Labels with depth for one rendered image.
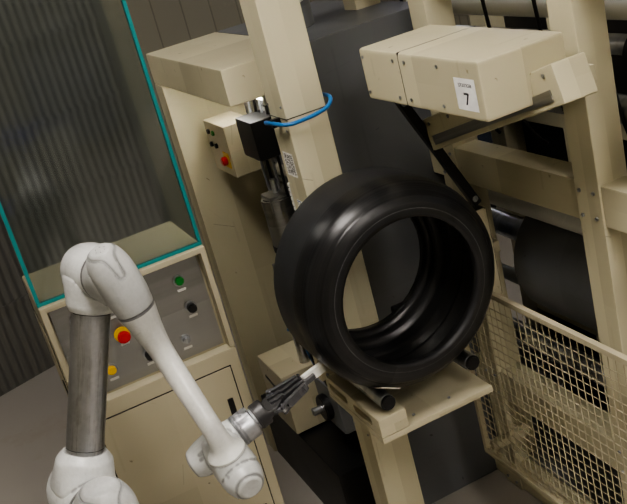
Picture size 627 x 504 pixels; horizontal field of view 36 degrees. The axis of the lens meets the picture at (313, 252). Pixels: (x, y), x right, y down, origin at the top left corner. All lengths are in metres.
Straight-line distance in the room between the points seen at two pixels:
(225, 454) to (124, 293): 0.48
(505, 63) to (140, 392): 1.61
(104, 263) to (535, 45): 1.14
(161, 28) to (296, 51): 3.57
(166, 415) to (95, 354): 0.76
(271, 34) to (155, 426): 1.35
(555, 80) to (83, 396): 1.40
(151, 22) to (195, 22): 0.34
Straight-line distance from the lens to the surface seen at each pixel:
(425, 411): 2.77
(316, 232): 2.47
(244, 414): 2.60
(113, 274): 2.31
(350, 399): 2.81
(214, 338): 3.24
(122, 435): 3.22
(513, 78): 2.31
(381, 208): 2.46
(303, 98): 2.73
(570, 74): 2.28
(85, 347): 2.51
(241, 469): 2.42
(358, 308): 2.95
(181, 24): 6.32
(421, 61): 2.47
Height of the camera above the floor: 2.26
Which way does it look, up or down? 21 degrees down
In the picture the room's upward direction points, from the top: 15 degrees counter-clockwise
